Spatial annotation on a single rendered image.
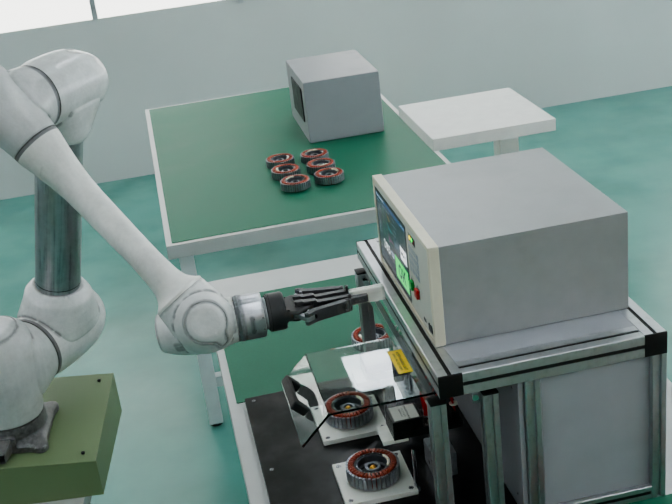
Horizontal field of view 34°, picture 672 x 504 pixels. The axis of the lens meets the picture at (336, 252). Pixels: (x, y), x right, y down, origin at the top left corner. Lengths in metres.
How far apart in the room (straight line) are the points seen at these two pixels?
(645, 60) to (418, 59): 1.56
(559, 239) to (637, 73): 5.55
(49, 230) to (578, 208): 1.11
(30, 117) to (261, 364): 1.03
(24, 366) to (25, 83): 0.62
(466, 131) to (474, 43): 4.12
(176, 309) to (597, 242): 0.79
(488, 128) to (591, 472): 1.14
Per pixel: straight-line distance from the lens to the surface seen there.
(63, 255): 2.44
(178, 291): 1.92
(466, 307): 2.04
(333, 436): 2.44
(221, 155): 4.54
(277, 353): 2.88
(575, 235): 2.06
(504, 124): 3.01
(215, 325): 1.87
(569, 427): 2.12
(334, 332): 2.94
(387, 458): 2.28
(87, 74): 2.26
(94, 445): 2.47
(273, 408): 2.60
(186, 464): 3.88
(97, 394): 2.64
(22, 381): 2.43
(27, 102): 2.14
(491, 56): 7.13
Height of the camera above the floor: 2.10
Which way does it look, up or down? 23 degrees down
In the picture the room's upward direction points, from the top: 7 degrees counter-clockwise
